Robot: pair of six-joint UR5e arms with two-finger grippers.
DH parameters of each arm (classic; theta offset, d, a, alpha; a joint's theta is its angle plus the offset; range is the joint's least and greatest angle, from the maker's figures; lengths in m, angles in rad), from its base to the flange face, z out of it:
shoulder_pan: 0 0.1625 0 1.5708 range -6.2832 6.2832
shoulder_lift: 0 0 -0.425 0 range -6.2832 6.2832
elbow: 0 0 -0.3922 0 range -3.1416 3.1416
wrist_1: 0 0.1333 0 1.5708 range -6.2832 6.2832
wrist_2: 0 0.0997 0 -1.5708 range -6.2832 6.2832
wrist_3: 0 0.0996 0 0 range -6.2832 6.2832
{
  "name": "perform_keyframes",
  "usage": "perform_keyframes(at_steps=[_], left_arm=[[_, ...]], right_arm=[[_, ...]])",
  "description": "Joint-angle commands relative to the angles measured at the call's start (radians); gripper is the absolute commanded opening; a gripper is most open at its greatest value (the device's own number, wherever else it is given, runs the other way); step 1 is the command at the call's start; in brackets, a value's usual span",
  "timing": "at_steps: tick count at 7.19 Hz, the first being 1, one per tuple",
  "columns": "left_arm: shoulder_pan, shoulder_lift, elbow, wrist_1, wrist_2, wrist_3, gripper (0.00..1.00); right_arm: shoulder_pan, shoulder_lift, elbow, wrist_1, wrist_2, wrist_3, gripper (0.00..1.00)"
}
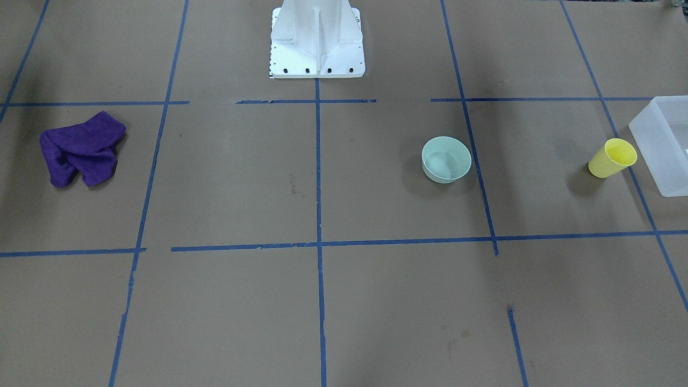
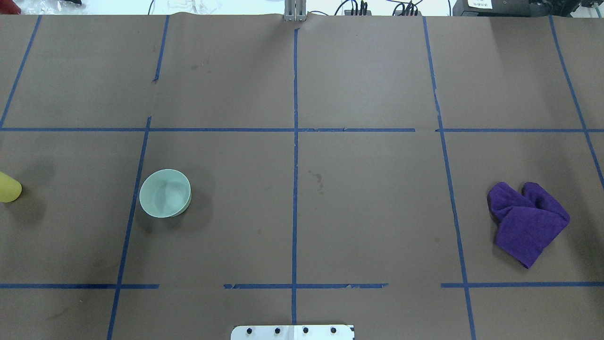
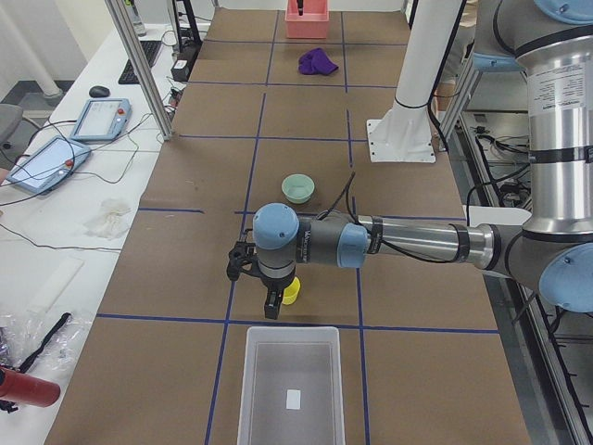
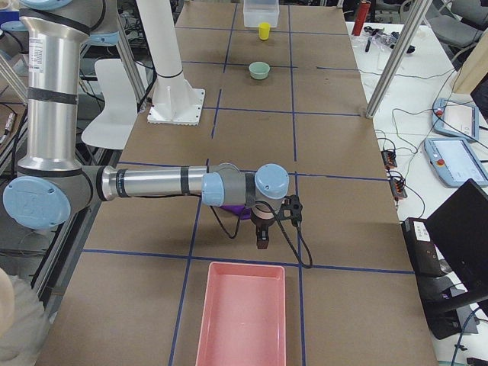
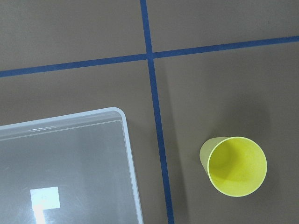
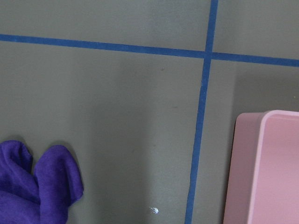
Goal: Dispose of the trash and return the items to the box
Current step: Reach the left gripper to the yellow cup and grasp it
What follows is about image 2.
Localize mint green plastic bowl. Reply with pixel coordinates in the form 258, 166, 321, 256
139, 169, 192, 218

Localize purple cloth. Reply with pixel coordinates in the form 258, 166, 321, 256
487, 182, 571, 269

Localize yellow plastic cup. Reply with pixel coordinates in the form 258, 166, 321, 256
0, 172, 22, 203

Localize black device with label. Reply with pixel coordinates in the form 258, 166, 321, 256
451, 0, 603, 18

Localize black cables on far edge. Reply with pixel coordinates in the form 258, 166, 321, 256
334, 0, 424, 17

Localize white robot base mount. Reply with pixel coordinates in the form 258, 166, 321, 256
230, 324, 355, 340

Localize red object at corner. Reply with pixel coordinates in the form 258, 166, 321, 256
0, 0, 21, 15

